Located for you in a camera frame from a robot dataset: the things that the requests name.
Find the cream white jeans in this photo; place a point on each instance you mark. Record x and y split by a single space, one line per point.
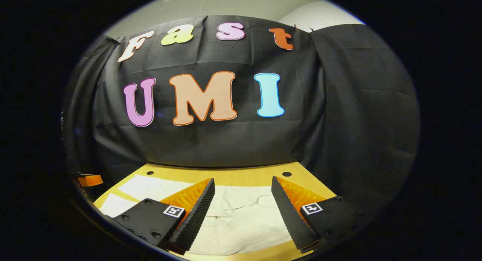
244 219

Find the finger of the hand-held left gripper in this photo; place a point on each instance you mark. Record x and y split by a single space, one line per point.
90 180

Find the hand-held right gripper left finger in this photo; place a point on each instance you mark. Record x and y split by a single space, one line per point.
197 215

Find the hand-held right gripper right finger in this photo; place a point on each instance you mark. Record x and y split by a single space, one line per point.
290 215

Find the black backdrop cloth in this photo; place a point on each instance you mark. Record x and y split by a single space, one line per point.
241 140

